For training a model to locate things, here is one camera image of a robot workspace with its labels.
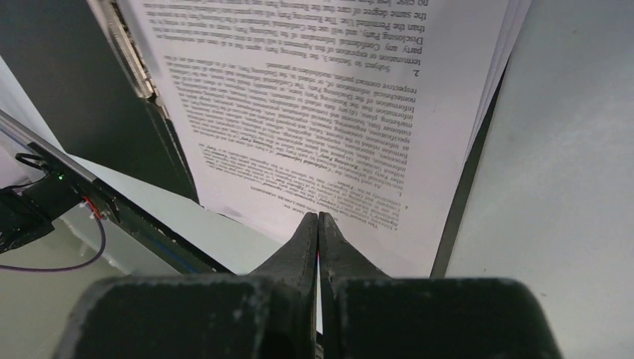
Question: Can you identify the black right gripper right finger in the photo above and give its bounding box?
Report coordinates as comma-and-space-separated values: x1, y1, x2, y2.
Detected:
318, 212, 561, 358

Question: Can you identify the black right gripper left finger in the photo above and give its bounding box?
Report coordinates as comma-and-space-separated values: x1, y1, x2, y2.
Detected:
54, 213, 318, 358

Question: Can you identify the printed paper sheet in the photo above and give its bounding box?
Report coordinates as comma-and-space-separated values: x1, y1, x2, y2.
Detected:
119, 1, 509, 277
465, 0, 532, 159

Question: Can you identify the red folder with black inside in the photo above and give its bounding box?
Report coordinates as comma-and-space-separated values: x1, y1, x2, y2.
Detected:
0, 0, 508, 280

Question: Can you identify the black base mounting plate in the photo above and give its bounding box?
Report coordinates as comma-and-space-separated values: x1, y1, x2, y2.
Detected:
27, 141, 233, 274

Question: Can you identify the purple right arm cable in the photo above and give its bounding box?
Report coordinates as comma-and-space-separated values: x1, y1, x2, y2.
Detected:
0, 218, 108, 274

